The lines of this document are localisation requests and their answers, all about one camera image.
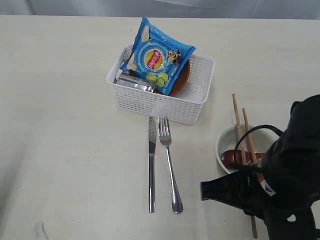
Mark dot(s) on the wooden chopstick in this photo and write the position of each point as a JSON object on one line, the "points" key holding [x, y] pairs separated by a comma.
{"points": [[239, 129], [254, 162]]}

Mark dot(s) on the brown wooden spoon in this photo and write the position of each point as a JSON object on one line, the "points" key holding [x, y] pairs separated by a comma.
{"points": [[230, 157]]}

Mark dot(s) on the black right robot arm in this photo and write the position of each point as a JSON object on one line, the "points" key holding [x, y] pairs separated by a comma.
{"points": [[297, 150]]}

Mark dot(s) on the brown wooden plate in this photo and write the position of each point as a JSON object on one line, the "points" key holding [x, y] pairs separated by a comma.
{"points": [[182, 79]]}

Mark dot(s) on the white perforated plastic basket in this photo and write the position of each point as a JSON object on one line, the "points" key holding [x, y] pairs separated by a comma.
{"points": [[184, 108]]}

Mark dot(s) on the silver metal fork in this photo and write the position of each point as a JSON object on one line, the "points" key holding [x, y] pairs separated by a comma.
{"points": [[165, 139]]}

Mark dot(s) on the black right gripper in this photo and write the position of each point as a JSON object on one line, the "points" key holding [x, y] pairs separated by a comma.
{"points": [[287, 214]]}

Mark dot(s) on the silver table knife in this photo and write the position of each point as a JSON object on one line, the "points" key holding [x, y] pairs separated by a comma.
{"points": [[152, 139]]}

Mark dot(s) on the white ceramic bowl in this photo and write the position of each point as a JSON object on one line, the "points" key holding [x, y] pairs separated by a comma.
{"points": [[263, 136]]}

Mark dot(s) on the blue chips bag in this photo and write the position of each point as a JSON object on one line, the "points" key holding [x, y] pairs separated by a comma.
{"points": [[156, 57]]}

